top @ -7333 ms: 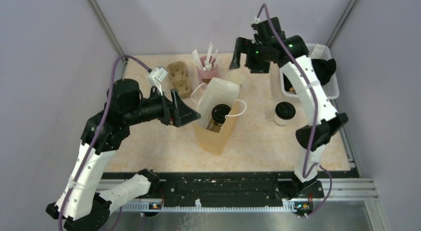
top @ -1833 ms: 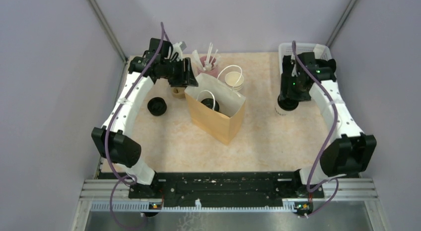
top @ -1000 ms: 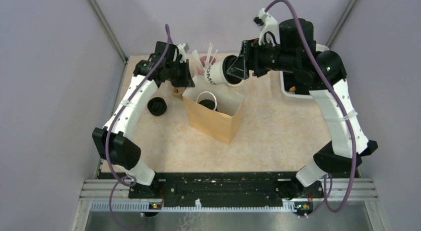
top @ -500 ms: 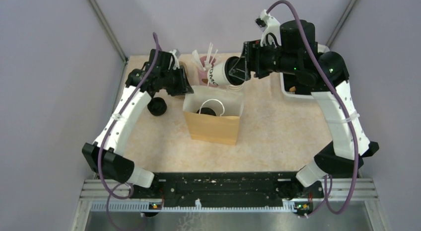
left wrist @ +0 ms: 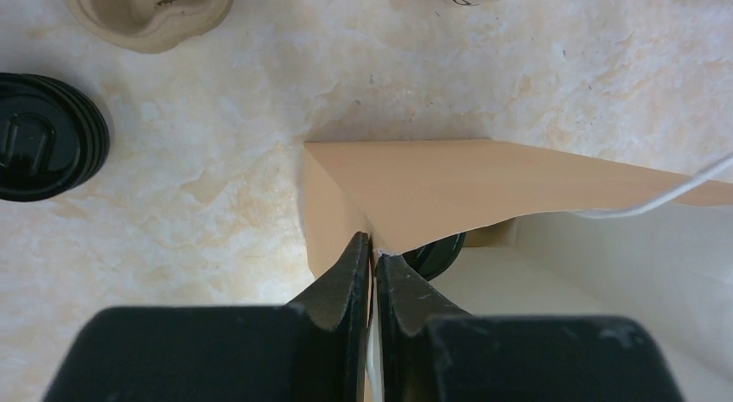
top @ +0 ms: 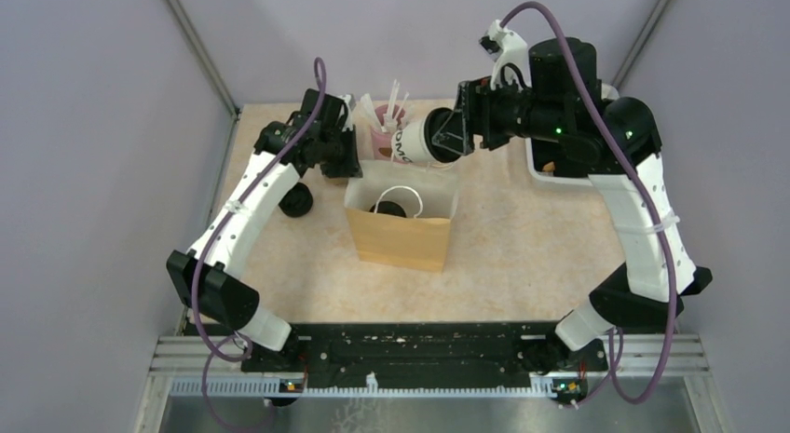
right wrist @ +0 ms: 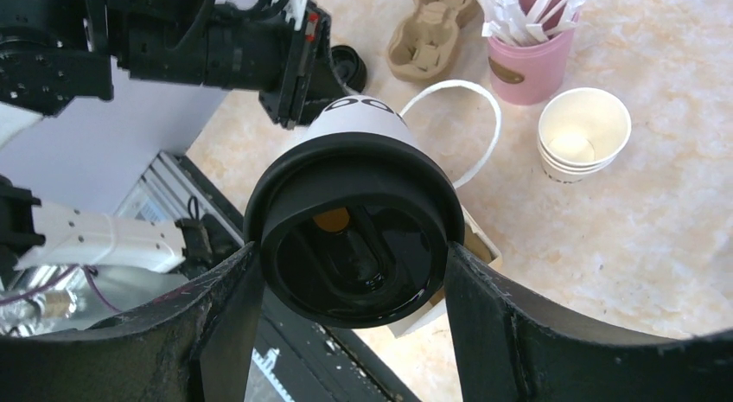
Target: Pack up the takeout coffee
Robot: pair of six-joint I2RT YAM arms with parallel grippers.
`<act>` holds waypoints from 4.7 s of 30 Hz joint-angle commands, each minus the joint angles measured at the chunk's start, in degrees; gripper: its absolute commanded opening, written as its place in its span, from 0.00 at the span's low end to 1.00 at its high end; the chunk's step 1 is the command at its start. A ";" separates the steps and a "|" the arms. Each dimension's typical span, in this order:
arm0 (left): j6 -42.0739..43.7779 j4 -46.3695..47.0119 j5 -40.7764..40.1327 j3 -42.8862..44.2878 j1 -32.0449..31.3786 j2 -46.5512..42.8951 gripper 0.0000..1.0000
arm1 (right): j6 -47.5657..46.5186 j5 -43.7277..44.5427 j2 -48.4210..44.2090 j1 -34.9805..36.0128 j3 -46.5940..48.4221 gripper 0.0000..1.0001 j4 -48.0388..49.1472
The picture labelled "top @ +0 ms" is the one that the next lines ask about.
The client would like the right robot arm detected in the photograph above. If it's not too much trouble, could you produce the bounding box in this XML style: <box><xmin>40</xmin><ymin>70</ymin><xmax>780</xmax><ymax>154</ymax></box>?
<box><xmin>420</xmin><ymin>37</ymin><xmax>713</xmax><ymax>370</ymax></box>

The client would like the pink straw holder cup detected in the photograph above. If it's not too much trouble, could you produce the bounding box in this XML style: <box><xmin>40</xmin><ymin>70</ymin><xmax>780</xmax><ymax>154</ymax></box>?
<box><xmin>369</xmin><ymin>104</ymin><xmax>393</xmax><ymax>161</ymax></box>

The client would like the brown paper takeout bag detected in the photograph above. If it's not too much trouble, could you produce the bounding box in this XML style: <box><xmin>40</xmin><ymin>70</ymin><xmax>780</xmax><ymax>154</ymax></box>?
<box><xmin>344</xmin><ymin>160</ymin><xmax>460</xmax><ymax>273</ymax></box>

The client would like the white plastic basket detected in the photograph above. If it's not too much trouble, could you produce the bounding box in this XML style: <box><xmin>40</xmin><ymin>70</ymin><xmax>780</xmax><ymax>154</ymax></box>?
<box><xmin>519</xmin><ymin>76</ymin><xmax>612</xmax><ymax>192</ymax></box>

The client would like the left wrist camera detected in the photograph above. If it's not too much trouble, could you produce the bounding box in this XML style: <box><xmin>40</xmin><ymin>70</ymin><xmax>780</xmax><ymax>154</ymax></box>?
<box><xmin>339</xmin><ymin>93</ymin><xmax>356</xmax><ymax>131</ymax></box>

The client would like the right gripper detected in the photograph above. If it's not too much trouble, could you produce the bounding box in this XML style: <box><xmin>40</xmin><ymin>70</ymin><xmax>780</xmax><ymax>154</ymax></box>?
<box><xmin>433</xmin><ymin>72</ymin><xmax>565</xmax><ymax>156</ymax></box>

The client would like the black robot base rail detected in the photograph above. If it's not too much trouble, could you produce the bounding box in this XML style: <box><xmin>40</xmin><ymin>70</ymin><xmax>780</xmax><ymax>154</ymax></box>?
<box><xmin>241</xmin><ymin>321</ymin><xmax>608</xmax><ymax>392</ymax></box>

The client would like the black plastic cup lid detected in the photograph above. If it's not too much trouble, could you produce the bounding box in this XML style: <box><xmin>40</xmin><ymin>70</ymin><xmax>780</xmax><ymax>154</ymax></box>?
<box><xmin>423</xmin><ymin>107</ymin><xmax>462</xmax><ymax>164</ymax></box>

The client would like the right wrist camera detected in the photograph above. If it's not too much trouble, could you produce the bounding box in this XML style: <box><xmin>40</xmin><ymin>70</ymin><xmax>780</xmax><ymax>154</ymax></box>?
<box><xmin>478</xmin><ymin>20</ymin><xmax>528</xmax><ymax>90</ymax></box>

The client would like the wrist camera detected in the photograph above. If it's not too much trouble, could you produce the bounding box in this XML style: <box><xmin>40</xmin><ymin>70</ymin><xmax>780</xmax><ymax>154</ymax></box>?
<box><xmin>339</xmin><ymin>93</ymin><xmax>356</xmax><ymax>131</ymax></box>
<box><xmin>478</xmin><ymin>20</ymin><xmax>528</xmax><ymax>90</ymax></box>

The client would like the stack of black lids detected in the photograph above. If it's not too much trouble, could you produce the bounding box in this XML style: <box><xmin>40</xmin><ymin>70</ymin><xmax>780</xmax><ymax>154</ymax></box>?
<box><xmin>279</xmin><ymin>183</ymin><xmax>314</xmax><ymax>218</ymax></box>

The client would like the white paper coffee cup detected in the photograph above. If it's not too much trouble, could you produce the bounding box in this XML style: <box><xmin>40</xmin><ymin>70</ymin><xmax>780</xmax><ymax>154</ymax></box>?
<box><xmin>390</xmin><ymin>117</ymin><xmax>434</xmax><ymax>164</ymax></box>

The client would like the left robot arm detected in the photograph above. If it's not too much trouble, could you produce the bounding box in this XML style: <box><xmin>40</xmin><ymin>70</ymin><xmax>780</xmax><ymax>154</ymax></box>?
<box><xmin>166</xmin><ymin>88</ymin><xmax>361</xmax><ymax>371</ymax></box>

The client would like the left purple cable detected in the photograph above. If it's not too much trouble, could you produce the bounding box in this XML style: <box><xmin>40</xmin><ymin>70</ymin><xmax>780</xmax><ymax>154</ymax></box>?
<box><xmin>189</xmin><ymin>57</ymin><xmax>328</xmax><ymax>433</ymax></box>

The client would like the brown pulp cup carrier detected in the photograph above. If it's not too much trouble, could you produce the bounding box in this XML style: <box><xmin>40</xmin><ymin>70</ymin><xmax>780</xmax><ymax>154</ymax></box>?
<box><xmin>323</xmin><ymin>177</ymin><xmax>348</xmax><ymax>187</ymax></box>

